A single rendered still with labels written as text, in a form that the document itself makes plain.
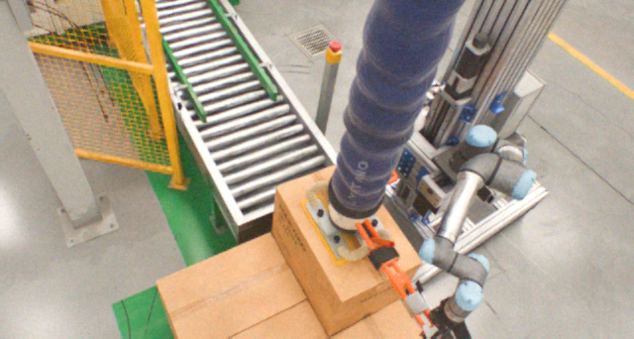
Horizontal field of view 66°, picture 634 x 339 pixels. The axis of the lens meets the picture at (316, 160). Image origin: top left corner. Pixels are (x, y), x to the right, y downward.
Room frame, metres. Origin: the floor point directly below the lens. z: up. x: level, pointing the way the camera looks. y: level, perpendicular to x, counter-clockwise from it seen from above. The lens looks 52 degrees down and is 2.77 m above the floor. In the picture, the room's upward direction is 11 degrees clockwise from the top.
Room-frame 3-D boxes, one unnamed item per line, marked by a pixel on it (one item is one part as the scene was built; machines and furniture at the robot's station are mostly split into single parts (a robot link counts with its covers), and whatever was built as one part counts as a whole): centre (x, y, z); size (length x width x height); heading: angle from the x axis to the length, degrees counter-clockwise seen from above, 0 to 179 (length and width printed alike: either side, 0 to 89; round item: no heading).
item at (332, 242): (1.08, -0.10, 0.97); 0.34 x 0.10 x 0.05; 37
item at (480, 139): (1.51, -0.69, 1.20); 0.13 x 0.12 x 0.14; 71
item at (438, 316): (0.68, -0.53, 1.22); 0.09 x 0.08 x 0.12; 37
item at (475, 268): (0.78, -0.55, 1.38); 0.11 x 0.11 x 0.08; 71
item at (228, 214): (2.16, 1.03, 0.50); 2.31 x 0.05 x 0.19; 38
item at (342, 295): (1.14, -0.18, 0.74); 0.60 x 0.40 x 0.40; 37
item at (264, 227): (1.44, 0.06, 0.47); 0.70 x 0.03 x 0.15; 128
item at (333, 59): (2.20, 0.02, 0.50); 0.07 x 0.07 x 1.00; 38
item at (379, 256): (0.94, -0.33, 1.07); 0.10 x 0.08 x 0.06; 127
